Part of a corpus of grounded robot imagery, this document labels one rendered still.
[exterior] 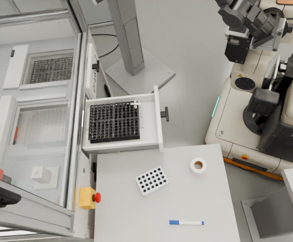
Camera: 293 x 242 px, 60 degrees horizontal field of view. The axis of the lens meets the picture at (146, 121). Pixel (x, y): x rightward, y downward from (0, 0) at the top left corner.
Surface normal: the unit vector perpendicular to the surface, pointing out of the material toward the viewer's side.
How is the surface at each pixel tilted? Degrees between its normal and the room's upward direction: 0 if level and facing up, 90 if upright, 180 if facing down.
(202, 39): 0
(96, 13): 90
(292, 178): 0
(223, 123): 0
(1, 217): 90
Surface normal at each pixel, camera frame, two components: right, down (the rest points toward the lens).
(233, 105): -0.10, -0.47
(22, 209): 0.99, -0.10
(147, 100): 0.05, 0.88
